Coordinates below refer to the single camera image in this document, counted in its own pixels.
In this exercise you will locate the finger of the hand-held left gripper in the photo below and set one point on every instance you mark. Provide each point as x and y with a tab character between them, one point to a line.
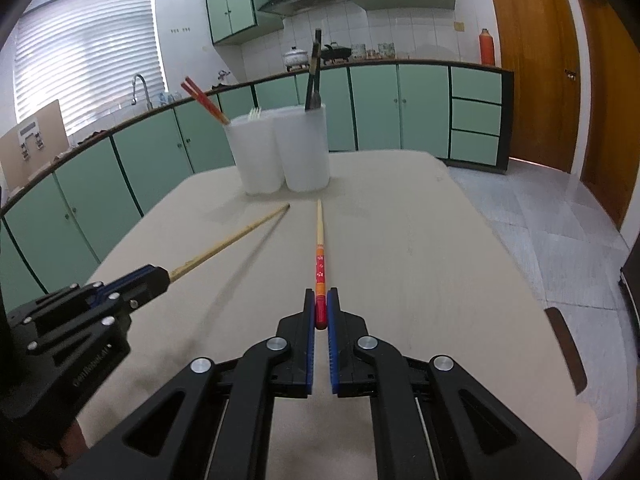
120	282
147	287

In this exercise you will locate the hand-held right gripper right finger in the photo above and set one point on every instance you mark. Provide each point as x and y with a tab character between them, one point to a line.
334	355

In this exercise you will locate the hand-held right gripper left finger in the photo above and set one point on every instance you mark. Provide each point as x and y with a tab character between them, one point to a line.
310	350

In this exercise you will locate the plain bamboo chopstick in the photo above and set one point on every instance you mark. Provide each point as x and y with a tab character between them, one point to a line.
230	242

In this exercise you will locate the white plastic utensil holder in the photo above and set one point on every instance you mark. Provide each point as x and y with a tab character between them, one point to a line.
290	150

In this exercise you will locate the black chopstick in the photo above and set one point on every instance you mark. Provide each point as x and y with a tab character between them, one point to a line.
315	60
311	80

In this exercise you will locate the person's left hand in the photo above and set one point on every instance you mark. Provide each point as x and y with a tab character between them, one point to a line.
76	441

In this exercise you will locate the green lower kitchen cabinets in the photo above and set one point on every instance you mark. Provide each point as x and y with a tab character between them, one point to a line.
150	160

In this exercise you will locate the cardboard box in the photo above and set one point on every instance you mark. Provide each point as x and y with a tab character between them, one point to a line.
30	145

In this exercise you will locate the metal kitchen faucet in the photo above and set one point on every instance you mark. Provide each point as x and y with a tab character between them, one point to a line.
140	87

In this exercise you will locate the white window blinds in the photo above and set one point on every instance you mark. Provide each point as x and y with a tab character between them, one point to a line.
90	55

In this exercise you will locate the white cooking pot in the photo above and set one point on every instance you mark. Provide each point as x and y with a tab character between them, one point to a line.
295	57

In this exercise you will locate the black wok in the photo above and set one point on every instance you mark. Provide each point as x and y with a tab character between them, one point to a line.
336	51

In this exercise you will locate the dark chair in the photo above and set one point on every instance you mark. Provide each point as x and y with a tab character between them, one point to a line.
632	300

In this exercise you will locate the row of ceramic jars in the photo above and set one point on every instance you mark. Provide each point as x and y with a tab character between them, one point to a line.
374	50

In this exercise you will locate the orange thermos bottle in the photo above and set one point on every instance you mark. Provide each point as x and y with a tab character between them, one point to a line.
487	47

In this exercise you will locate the wooden door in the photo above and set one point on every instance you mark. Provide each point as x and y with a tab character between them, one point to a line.
612	110
535	60

